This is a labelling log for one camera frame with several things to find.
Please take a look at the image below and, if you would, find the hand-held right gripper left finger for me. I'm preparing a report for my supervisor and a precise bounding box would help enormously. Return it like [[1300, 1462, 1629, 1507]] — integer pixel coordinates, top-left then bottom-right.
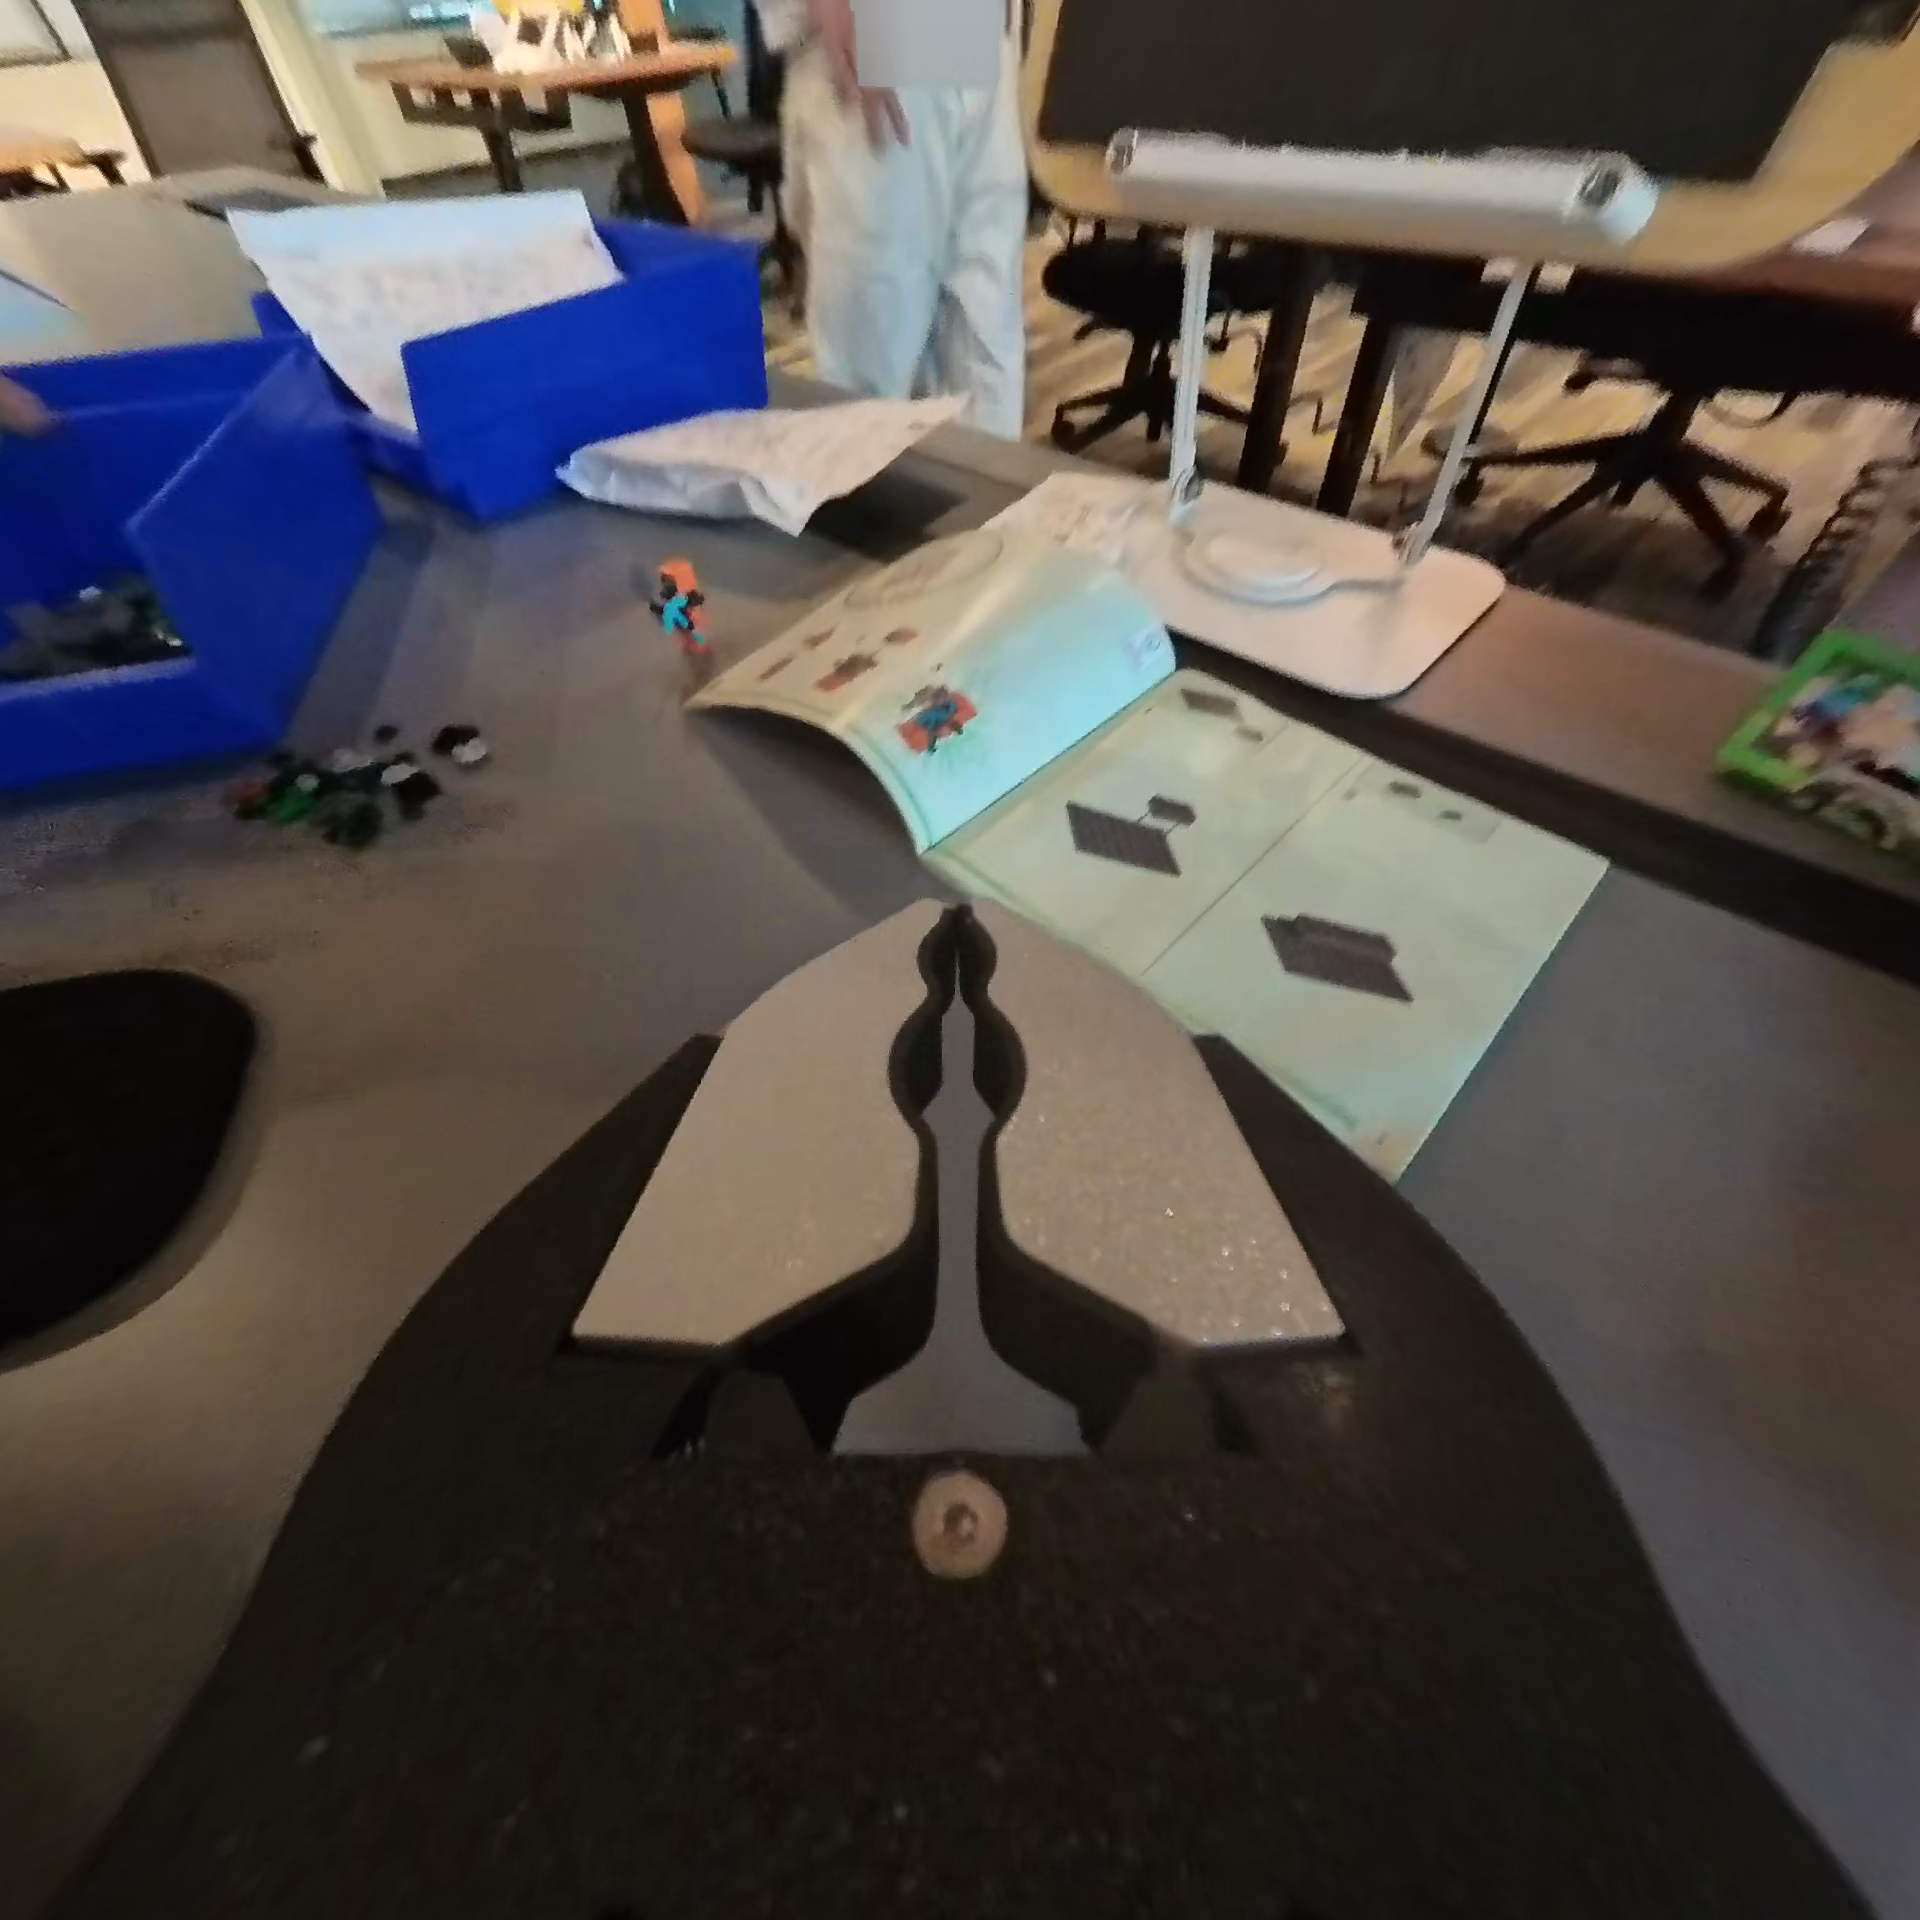
[[574, 902, 962, 1353]]

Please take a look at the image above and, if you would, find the pale grey desk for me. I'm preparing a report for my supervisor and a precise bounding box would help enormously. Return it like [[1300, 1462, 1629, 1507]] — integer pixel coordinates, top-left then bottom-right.
[[0, 172, 350, 366]]

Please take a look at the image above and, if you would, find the black textured pad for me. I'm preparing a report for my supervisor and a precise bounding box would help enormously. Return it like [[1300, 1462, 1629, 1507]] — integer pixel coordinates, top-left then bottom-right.
[[0, 966, 256, 1353]]

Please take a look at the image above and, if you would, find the wooden table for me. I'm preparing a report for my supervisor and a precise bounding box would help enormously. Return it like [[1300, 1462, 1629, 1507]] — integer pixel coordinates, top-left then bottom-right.
[[1274, 257, 1920, 518], [357, 41, 740, 227]]

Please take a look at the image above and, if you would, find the black panel with pale edge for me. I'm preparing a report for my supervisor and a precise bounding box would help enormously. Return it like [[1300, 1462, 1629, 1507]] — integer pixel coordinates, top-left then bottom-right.
[[1018, 0, 1920, 274]]

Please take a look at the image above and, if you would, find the heap of dark grey bricks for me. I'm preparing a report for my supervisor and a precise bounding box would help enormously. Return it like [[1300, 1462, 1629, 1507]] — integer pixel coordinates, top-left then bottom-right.
[[0, 575, 194, 682]]

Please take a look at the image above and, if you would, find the white printed paper bag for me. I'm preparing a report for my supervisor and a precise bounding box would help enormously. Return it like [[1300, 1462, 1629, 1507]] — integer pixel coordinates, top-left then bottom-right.
[[557, 394, 969, 537], [223, 193, 624, 430]]

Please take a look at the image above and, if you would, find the black office chair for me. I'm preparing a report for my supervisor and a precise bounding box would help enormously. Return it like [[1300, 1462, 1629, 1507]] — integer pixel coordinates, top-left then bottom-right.
[[1559, 337, 1800, 559], [1042, 238, 1295, 452]]

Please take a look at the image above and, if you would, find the pile of small toy bricks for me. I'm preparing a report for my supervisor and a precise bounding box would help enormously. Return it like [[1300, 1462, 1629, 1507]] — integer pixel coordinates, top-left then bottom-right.
[[223, 723, 494, 853]]

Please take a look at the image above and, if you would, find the dark desk with wooden edge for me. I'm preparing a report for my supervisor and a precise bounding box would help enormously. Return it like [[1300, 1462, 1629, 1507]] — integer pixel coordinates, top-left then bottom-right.
[[832, 420, 1920, 991]]

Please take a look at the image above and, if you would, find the building instruction booklet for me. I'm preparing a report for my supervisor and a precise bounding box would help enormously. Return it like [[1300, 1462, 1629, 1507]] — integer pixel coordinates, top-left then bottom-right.
[[688, 470, 1608, 1187]]

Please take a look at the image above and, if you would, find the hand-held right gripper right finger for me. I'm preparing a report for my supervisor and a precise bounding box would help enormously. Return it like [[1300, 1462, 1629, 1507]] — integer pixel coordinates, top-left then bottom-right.
[[966, 900, 1346, 1353]]

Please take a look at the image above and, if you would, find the blue plastic bin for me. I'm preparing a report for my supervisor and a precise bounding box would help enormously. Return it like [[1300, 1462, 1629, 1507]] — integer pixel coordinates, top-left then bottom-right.
[[250, 218, 770, 521], [0, 337, 380, 793]]

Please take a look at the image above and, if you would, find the green toy set box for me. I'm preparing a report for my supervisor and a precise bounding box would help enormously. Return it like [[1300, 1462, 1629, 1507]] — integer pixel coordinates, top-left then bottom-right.
[[1716, 631, 1920, 860]]

